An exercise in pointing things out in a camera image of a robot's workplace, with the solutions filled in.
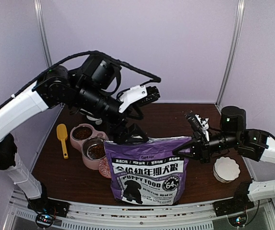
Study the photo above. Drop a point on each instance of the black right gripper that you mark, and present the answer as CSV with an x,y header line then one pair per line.
x,y
201,149

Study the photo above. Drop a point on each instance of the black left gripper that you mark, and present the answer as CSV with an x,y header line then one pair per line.
x,y
122,137

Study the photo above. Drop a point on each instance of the purple puppy food bag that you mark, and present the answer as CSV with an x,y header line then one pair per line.
x,y
148,173

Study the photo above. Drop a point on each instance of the yellow plastic food scoop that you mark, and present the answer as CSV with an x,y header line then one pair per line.
x,y
62,136

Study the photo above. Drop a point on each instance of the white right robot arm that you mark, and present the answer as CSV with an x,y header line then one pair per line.
x,y
254,144

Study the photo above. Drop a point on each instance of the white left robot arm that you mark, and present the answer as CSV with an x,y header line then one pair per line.
x,y
49,89

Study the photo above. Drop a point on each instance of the brown kibble pet food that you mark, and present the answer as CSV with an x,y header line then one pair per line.
x,y
93,145

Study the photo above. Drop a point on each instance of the pink double pet feeder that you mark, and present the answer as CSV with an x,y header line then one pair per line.
x,y
77,144

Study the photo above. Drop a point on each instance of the black white ceramic bowl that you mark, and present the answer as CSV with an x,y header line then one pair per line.
x,y
94,121

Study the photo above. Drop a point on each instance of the white scalloped ceramic bowl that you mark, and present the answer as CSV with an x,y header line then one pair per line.
x,y
226,170

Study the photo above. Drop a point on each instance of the red patterned ceramic bowl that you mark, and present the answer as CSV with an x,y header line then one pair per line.
x,y
104,169

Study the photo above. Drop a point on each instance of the right round circuit board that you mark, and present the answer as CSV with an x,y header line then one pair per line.
x,y
238,221

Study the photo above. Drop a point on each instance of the round circuit board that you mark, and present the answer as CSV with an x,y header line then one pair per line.
x,y
238,221
44,220

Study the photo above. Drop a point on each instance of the left round circuit board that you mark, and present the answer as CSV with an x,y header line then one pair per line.
x,y
44,220

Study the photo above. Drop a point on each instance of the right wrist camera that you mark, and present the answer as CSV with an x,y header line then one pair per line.
x,y
199,125

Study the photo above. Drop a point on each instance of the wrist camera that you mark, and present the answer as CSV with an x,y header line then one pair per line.
x,y
139,95
199,125

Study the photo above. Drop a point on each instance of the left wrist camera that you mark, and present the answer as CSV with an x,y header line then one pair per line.
x,y
139,95

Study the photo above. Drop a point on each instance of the aluminium front frame rail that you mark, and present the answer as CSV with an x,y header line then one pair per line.
x,y
194,216

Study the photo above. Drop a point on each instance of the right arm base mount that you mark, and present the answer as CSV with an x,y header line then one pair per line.
x,y
238,203

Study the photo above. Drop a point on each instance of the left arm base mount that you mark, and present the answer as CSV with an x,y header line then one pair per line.
x,y
43,204

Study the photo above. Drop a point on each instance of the aluminium right corner post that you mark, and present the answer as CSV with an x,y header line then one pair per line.
x,y
232,51

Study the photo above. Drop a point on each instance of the aluminium corner post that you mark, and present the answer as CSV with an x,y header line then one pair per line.
x,y
42,31
232,51

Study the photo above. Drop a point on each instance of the aluminium left corner post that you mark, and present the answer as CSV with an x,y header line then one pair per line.
x,y
42,31

